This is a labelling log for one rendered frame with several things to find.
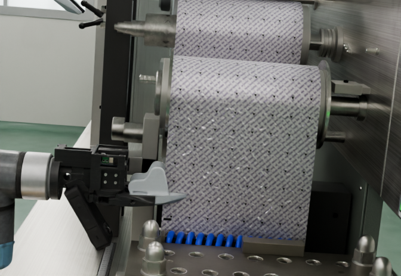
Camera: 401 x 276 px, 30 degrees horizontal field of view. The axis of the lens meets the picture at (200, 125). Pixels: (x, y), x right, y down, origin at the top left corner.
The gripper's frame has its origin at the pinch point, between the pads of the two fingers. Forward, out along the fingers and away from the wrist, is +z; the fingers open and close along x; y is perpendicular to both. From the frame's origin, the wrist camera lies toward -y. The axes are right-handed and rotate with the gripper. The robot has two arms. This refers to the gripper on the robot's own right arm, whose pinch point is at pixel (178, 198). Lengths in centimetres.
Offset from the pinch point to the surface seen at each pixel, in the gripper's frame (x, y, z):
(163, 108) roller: 0.5, 14.4, -3.4
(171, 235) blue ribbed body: -3.3, -5.2, -0.6
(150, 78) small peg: 6.1, 18.1, -5.9
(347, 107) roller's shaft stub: 4.5, 16.0, 26.5
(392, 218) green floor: 356, -110, 147
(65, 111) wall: 556, -92, -100
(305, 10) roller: 27.7, 30.4, 21.9
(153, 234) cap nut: -8.2, -3.4, -3.5
